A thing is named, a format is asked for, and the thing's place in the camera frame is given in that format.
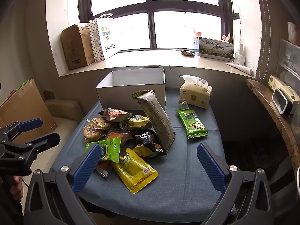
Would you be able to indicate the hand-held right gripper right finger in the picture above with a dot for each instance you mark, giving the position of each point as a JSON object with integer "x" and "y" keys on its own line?
{"x": 211, "y": 166}

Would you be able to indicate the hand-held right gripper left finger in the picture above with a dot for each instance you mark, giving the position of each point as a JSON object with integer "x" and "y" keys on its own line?
{"x": 86, "y": 166}

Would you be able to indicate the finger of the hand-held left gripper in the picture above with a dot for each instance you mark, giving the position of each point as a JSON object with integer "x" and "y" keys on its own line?
{"x": 48, "y": 140}
{"x": 30, "y": 123}

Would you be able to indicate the small clear snack packet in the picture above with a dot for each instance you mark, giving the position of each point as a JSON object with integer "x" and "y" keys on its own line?
{"x": 103, "y": 170}

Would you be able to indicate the clear cookie packet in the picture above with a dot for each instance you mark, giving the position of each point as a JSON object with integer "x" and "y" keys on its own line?
{"x": 93, "y": 133}
{"x": 100, "y": 123}

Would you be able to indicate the orange cake packet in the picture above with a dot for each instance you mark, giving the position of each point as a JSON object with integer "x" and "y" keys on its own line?
{"x": 116, "y": 137}

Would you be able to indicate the yellow snack pouch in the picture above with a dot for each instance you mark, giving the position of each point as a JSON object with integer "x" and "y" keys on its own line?
{"x": 133, "y": 171}

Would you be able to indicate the brown snack bag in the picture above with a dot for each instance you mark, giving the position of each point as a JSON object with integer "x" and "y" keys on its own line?
{"x": 112, "y": 114}

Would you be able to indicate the black yellow snack bag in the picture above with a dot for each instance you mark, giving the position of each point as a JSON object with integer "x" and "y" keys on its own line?
{"x": 146, "y": 143}

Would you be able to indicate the yellow green snack packet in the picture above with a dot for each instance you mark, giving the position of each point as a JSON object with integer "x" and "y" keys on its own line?
{"x": 138, "y": 121}

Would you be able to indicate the tall grey snack bag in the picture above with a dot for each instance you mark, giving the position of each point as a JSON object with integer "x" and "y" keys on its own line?
{"x": 157, "y": 121}

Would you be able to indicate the white cardboard box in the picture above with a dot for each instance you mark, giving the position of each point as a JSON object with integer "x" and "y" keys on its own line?
{"x": 117, "y": 96}

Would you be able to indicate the person's left hand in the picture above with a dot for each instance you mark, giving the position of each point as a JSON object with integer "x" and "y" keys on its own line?
{"x": 17, "y": 189}

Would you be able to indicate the flat cardboard boxes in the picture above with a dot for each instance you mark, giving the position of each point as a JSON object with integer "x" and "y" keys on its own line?
{"x": 25, "y": 105}

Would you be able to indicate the blue tablecloth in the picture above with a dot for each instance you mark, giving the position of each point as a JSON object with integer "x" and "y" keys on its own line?
{"x": 182, "y": 168}

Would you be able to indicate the small jelly cup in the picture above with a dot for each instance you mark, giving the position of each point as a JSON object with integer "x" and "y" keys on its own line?
{"x": 184, "y": 105}

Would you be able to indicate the soft tissue pack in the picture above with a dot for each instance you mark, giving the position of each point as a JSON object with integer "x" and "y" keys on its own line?
{"x": 194, "y": 96}

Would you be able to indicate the brown stone shelf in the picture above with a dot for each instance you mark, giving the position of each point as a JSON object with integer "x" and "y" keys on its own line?
{"x": 269, "y": 103}

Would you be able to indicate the brown cardboard box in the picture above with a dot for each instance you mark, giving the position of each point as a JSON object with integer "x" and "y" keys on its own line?
{"x": 75, "y": 49}

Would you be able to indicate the white black desk clock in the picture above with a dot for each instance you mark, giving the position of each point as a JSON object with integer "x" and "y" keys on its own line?
{"x": 280, "y": 102}

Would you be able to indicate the white tube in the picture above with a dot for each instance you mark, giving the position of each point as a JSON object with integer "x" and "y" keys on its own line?
{"x": 239, "y": 67}

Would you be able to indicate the polka dot paper bag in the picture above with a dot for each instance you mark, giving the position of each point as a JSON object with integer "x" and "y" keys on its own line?
{"x": 95, "y": 42}

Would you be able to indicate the yellow tissue box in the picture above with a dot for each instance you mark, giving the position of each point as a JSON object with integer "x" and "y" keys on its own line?
{"x": 288, "y": 90}

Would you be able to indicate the white bottle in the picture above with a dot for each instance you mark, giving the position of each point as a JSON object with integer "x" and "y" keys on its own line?
{"x": 239, "y": 57}

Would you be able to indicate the white shopping bag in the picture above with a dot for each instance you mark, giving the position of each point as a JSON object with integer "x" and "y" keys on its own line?
{"x": 109, "y": 39}

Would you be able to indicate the brown wrapper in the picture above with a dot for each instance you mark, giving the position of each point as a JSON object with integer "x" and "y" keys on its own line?
{"x": 187, "y": 52}

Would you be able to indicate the printed blue carton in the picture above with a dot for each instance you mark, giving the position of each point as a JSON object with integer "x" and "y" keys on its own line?
{"x": 215, "y": 49}

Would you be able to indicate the pink toy figure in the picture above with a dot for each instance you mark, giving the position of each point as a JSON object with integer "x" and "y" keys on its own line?
{"x": 226, "y": 37}

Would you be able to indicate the clear plastic drawer organizer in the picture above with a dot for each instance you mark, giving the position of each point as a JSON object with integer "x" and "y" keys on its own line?
{"x": 289, "y": 61}

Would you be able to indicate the dark window frame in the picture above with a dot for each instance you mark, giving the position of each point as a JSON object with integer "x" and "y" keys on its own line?
{"x": 151, "y": 11}

